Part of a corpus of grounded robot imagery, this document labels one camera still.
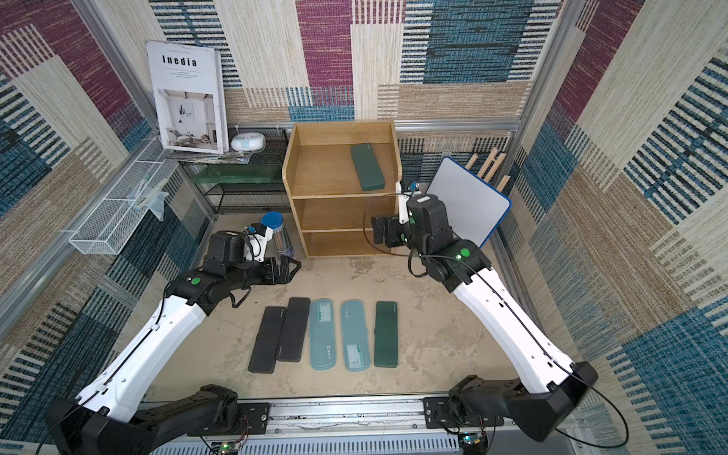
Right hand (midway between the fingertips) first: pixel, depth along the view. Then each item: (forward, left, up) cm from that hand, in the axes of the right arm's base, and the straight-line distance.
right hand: (389, 213), depth 69 cm
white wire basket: (-2, +69, -2) cm, 69 cm away
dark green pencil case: (-16, 0, -36) cm, 40 cm away
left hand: (-5, +27, -13) cm, 30 cm away
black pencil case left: (-18, +35, -35) cm, 53 cm away
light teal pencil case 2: (-18, +9, -35) cm, 41 cm away
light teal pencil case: (-15, +20, -37) cm, 45 cm away
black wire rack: (+40, +54, -30) cm, 74 cm away
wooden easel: (+25, -33, -6) cm, 41 cm away
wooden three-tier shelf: (+20, +13, -4) cm, 25 cm away
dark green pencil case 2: (+23, +5, -4) cm, 24 cm away
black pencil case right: (-13, +29, -38) cm, 49 cm away
